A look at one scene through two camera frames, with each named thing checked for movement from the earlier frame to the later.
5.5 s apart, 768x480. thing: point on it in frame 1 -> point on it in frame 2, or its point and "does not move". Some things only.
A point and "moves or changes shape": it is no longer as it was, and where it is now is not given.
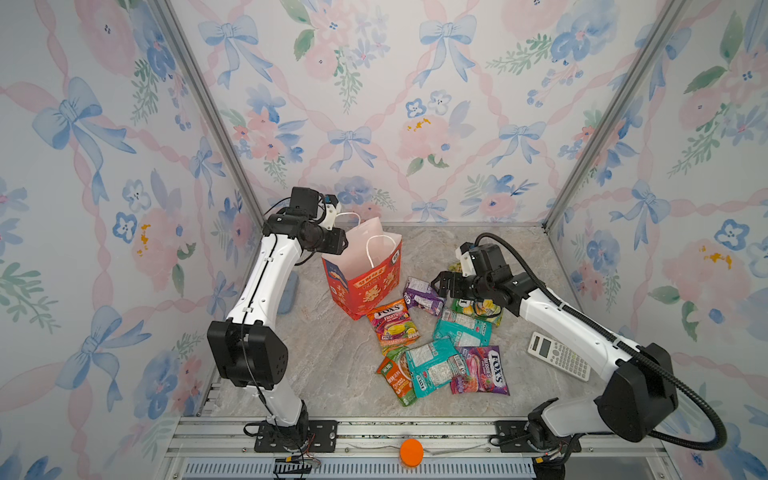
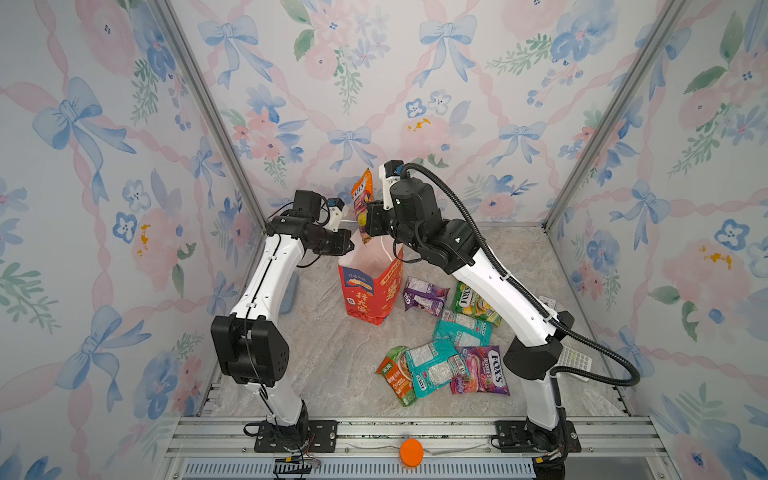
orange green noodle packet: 396,371 does not move
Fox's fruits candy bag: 393,325 -> 362,194
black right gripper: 455,280 -> 377,217
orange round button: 411,452 does not move
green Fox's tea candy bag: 482,308 does not move
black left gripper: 338,245 does not move
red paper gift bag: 365,274 moves or changes shape
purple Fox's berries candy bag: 485,373 does not move
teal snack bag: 434,365 does not move
